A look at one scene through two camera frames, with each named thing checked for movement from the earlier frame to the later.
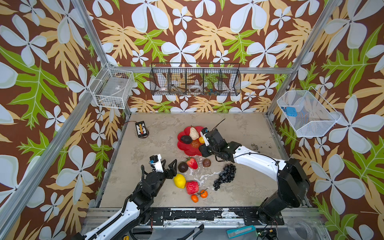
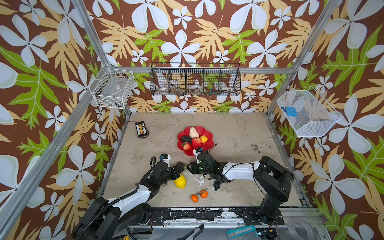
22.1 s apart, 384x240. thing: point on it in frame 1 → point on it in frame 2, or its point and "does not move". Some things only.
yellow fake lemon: (179, 181) does not move
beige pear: (193, 134) does not move
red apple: (192, 187) → (196, 142)
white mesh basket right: (315, 115) does not move
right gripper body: (212, 137) → (197, 166)
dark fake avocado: (186, 139) does not move
